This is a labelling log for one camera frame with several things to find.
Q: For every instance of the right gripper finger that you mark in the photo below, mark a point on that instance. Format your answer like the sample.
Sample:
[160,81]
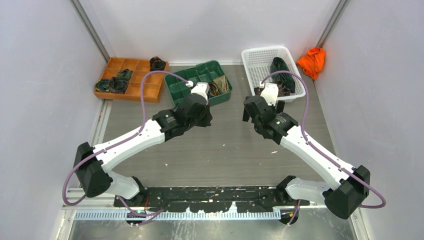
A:
[280,105]
[245,117]

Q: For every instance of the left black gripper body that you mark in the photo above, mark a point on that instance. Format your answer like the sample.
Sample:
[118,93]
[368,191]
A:
[203,120]

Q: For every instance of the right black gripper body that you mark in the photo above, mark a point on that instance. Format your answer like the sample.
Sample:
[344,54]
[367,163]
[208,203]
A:
[256,126]

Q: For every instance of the brown paisley tie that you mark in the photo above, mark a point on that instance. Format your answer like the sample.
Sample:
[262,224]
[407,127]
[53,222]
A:
[282,91]

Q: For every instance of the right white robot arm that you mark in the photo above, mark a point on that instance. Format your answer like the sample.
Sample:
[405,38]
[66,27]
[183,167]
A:
[341,190]

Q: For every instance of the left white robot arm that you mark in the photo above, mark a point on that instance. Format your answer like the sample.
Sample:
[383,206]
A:
[94,164]

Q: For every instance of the rolled orange brown tie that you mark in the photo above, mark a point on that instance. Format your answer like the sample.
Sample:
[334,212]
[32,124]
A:
[213,90]

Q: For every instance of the green compartment tray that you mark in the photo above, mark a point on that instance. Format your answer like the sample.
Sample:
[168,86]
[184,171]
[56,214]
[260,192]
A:
[202,72]

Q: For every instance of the dark green tie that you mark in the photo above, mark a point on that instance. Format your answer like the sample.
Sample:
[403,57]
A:
[286,79]

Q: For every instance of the rolled olive gold tie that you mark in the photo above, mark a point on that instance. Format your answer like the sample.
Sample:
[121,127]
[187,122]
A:
[222,84]

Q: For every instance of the orange compartment tray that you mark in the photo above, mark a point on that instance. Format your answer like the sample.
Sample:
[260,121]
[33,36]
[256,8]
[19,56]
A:
[151,90]

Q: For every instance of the white plastic basket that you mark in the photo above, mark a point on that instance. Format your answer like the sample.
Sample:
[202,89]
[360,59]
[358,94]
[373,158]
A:
[257,62]

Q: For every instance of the orange cloth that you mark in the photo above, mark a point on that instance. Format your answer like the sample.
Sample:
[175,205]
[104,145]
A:
[312,63]

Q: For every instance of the rolled black tie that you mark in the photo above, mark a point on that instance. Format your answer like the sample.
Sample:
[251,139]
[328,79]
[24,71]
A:
[157,64]

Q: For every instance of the rolled green patterned tie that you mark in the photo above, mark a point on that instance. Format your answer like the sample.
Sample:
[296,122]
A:
[125,74]

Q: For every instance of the rolled dark grey tie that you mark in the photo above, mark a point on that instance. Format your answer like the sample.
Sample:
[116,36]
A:
[118,85]

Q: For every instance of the rolled blue green tie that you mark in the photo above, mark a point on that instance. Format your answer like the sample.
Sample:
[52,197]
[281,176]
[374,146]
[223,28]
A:
[103,85]

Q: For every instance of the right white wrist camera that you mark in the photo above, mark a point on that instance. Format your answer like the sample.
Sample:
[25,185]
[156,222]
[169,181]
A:
[269,91]

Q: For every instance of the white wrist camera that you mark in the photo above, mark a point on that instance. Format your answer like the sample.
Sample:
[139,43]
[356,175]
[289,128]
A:
[201,88]
[269,91]

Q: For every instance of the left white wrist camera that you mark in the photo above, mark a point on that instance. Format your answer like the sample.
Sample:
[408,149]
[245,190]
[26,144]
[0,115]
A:
[201,88]

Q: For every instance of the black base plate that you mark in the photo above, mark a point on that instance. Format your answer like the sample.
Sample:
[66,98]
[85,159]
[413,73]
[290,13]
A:
[213,199]

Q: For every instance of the right aluminium corner post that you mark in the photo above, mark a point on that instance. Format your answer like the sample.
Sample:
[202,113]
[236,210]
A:
[332,22]

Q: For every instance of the aluminium corner post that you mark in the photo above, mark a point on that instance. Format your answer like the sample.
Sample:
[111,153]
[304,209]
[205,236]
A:
[332,22]
[79,9]

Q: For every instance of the aluminium front rail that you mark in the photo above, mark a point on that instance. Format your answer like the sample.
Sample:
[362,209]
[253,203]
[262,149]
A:
[107,207]

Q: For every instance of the left aluminium corner post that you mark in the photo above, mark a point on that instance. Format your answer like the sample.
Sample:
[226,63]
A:
[79,9]

